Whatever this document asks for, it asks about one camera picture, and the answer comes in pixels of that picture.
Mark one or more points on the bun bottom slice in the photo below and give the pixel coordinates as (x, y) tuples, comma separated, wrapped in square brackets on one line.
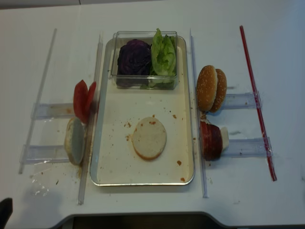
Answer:
[(149, 138)]

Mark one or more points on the tomato slice right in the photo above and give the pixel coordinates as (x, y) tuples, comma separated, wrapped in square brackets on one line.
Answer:
[(90, 97)]

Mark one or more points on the tomato slice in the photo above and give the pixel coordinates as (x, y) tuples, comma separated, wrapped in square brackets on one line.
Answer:
[(79, 101), (90, 97)]

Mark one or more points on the green lettuce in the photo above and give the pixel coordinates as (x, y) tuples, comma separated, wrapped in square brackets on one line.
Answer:
[(163, 54)]

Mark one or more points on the tomato slice left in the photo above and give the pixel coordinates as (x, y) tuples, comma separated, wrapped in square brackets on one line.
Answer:
[(79, 101)]

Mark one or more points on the white pusher block patties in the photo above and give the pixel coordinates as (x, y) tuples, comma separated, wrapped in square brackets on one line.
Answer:
[(225, 138)]

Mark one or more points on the bun bottom slices stack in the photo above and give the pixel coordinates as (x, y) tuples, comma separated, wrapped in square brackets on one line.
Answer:
[(74, 142)]

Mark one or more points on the metal tray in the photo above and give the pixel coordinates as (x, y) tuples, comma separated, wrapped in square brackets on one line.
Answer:
[(123, 112)]

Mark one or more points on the clear plastic box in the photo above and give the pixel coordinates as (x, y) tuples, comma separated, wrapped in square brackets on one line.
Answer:
[(151, 81)]

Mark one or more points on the purple cabbage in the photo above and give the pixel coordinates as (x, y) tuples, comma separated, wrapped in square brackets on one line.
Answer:
[(134, 58)]

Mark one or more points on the sesame bun top rear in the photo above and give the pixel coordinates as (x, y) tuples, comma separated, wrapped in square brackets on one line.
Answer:
[(206, 88)]

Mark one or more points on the sesame bun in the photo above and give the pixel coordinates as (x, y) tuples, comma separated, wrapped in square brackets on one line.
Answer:
[(206, 88), (220, 92)]

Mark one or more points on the sesame bun top front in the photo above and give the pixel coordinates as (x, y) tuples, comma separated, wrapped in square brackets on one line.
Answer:
[(220, 92)]

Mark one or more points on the clear thin rod far left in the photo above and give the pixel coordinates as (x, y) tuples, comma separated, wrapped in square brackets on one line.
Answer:
[(37, 101)]

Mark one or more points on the red plastic strip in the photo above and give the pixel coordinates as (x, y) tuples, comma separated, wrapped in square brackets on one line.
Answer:
[(267, 144)]

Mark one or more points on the black object bottom left corner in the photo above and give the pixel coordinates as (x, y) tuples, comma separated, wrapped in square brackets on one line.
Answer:
[(6, 209)]

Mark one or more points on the clear long rail right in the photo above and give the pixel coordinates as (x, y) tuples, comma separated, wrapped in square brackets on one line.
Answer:
[(197, 112)]

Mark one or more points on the clear rail holder upper right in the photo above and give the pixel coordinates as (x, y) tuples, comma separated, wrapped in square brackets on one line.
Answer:
[(242, 101)]

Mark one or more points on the clear rail holder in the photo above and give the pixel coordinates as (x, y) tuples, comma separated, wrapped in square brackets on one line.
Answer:
[(256, 147), (242, 101), (43, 154), (52, 111)]

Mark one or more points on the clear rail holder upper left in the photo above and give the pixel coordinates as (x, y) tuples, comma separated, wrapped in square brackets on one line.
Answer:
[(52, 111)]

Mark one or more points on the clear rail holder lower right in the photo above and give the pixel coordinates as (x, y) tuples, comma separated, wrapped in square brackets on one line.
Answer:
[(256, 147)]

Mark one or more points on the clear rail holder lower left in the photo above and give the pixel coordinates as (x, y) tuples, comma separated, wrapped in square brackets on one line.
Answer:
[(43, 154)]

